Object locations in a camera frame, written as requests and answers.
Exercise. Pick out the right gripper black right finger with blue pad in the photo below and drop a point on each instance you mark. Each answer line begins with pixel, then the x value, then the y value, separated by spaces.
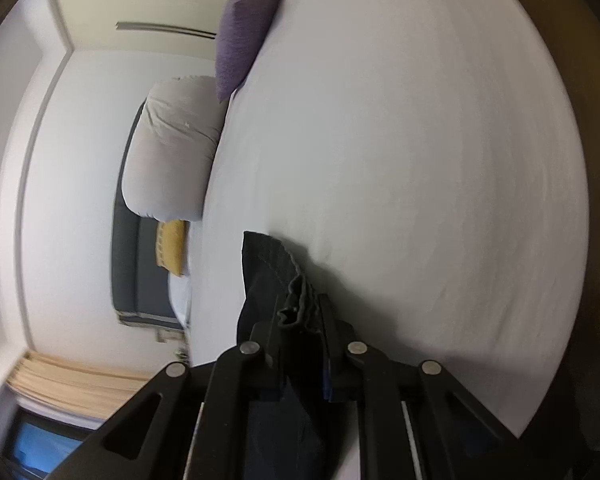
pixel 419 421

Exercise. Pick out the dark grey padded headboard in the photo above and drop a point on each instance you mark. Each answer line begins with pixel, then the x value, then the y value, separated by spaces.
pixel 139 287

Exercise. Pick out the white pillow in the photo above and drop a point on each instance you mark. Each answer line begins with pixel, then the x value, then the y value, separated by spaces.
pixel 180 296

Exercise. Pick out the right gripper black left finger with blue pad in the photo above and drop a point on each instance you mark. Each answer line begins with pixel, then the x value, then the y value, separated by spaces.
pixel 187 422

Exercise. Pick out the rolled grey duvet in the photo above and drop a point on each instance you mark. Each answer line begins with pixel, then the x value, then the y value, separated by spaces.
pixel 168 165

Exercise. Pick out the beige curtain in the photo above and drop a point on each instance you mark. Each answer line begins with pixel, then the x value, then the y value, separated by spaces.
pixel 73 387

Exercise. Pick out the yellow cushion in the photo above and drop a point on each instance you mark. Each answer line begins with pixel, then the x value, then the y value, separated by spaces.
pixel 170 246

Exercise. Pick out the white bed sheet mattress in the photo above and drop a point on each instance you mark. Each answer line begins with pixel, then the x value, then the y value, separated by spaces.
pixel 421 162

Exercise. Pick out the purple cushion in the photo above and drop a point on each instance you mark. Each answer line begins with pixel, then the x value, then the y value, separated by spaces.
pixel 243 28

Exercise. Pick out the black denim pants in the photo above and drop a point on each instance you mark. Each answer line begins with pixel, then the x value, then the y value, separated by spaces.
pixel 301 434

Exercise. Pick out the cream wardrobe with black handles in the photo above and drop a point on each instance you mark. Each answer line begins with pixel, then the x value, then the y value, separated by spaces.
pixel 182 27

